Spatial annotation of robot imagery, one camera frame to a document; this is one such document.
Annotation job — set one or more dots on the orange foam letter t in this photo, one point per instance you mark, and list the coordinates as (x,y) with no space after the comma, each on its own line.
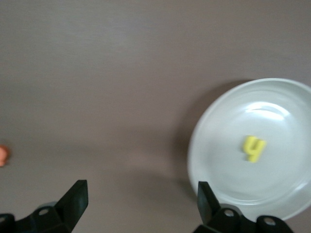
(3,155)

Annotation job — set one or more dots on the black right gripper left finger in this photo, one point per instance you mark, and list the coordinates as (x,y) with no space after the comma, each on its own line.
(48,218)

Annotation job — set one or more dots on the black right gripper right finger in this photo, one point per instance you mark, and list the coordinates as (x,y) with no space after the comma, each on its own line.
(230,221)

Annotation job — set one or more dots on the yellow foam letter h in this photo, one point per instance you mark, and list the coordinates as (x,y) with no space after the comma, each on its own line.
(257,154)

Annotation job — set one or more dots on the beige brown plate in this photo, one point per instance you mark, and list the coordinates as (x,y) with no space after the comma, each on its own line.
(267,116)

